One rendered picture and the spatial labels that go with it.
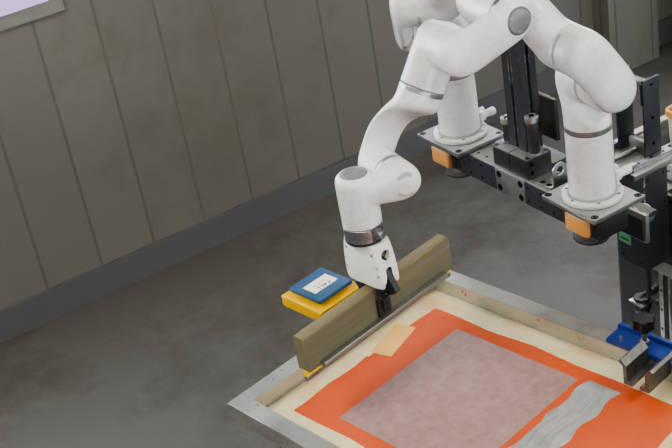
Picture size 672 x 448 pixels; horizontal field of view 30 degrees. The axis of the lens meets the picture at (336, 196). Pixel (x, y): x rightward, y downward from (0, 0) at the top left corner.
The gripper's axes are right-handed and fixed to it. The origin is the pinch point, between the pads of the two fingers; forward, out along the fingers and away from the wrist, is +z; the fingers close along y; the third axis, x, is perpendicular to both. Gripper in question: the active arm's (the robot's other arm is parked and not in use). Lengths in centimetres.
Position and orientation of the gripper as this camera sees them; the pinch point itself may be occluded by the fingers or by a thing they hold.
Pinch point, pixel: (377, 302)
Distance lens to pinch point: 242.4
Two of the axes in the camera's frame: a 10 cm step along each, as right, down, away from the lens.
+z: 1.7, 8.6, 4.8
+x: -7.0, 4.4, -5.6
